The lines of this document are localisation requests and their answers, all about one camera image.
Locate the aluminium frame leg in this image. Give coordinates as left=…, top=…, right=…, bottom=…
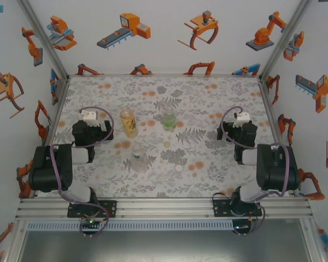
left=4, top=220, right=28, bottom=262
left=300, top=218, right=327, bottom=262

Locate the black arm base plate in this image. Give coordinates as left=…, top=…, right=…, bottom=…
left=212, top=199, right=264, bottom=218
left=67, top=200, right=118, bottom=218

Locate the aluminium frame post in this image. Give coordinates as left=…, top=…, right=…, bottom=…
left=258, top=0, right=314, bottom=80
left=16, top=0, right=71, bottom=80

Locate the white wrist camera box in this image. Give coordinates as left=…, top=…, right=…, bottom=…
left=233, top=111, right=251, bottom=128
left=79, top=108, right=98, bottom=127

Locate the aluminium frame rail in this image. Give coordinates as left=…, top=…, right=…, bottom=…
left=15, top=198, right=314, bottom=221

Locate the white slotted cable tray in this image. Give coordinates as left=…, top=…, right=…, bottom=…
left=26, top=220, right=234, bottom=231

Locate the clear bottle with green band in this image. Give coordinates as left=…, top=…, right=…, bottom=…
left=131, top=144, right=149, bottom=173

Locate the yellow tea plastic bottle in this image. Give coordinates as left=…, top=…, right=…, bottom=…
left=119, top=106, right=139, bottom=139

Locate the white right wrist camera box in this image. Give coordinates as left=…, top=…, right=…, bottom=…
left=233, top=111, right=251, bottom=128

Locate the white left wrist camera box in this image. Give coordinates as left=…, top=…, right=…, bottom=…
left=79, top=108, right=98, bottom=127

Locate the controller board with green light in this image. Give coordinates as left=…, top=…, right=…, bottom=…
left=233, top=222, right=253, bottom=233
left=80, top=218, right=102, bottom=229

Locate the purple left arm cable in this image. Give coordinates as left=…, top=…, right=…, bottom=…
left=50, top=106, right=115, bottom=240

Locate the grey floral tablecloth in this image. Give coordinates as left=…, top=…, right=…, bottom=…
left=34, top=75, right=300, bottom=199

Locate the aluminium side rail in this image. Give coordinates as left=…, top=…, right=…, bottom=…
left=258, top=76, right=301, bottom=197
left=30, top=76, right=71, bottom=198

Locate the small clear green-tinted bottle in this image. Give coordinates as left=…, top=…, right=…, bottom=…
left=162, top=106, right=177, bottom=131

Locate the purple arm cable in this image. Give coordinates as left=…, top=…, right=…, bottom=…
left=50, top=106, right=115, bottom=240
left=220, top=106, right=290, bottom=238

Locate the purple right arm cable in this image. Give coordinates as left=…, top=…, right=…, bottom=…
left=220, top=106, right=290, bottom=238

